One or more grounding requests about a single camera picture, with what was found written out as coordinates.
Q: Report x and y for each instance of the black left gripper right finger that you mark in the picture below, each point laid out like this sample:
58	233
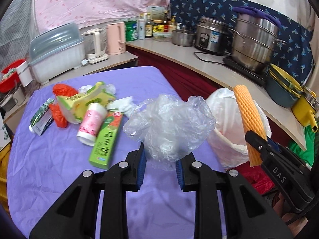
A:
227	206

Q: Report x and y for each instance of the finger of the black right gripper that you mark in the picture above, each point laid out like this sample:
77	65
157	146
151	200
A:
256	141

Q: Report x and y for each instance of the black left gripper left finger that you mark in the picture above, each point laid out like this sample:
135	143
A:
74	213

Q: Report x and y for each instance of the orange foam net sleeve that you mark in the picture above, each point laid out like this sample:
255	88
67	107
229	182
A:
251	120

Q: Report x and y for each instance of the green toothpaste box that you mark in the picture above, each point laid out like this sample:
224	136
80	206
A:
105	144

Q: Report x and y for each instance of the clear plastic bag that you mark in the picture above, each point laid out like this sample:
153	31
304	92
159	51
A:
170	128

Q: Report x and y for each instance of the pink white paper cup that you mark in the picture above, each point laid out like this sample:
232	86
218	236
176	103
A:
91	124

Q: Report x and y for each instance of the white tissue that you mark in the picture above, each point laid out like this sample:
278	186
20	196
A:
124	105

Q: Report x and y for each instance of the white paper towel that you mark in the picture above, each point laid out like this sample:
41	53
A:
109	88

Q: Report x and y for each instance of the yellow green snack bag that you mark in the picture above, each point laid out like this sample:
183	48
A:
74	107

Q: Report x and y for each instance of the small green white carton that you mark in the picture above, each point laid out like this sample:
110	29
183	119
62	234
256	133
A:
42	119

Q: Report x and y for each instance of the white lined trash bin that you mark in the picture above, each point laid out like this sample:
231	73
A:
228	138

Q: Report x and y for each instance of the green plastic bag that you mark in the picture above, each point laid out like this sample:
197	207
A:
311	139

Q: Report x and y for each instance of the yellow enamel pot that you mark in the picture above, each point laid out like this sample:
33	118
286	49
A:
305	109

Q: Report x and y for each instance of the stacked teal yellow bowls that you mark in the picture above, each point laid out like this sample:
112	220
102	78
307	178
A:
283	89

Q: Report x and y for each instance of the black induction cooktop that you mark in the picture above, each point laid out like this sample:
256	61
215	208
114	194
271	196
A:
259	79

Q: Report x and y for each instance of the purple tablecloth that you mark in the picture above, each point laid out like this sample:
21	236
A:
42	167

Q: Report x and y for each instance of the red cabinet curtain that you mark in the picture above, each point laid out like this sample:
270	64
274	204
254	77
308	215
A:
188	83

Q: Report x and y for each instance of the large steel steamer pot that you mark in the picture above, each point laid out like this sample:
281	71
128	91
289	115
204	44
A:
254	41

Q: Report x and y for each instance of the steel rice cooker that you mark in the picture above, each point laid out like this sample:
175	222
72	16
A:
211	36

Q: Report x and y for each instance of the white glass kettle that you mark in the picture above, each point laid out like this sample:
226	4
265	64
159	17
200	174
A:
95	45

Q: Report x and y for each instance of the purple cloth on pot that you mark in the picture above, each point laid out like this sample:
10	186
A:
257	13

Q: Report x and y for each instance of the small steel pot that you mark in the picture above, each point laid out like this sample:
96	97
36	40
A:
182	38

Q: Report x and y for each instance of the dark soy sauce bottle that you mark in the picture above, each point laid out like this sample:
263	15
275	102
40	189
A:
148	27

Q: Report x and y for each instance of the pink electric kettle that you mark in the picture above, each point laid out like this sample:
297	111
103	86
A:
115	33

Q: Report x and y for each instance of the green canister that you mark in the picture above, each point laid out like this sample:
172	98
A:
131	31

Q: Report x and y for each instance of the lidded white dish rack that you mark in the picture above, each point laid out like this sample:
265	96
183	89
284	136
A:
56	51

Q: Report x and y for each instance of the red basin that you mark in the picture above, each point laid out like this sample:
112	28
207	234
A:
10	77

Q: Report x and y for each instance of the white bottle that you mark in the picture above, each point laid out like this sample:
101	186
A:
141	27

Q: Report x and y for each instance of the white box on counter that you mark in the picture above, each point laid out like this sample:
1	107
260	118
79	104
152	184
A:
156	12

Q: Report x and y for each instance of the blue patterned wall cloth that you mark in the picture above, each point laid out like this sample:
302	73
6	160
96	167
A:
295	57

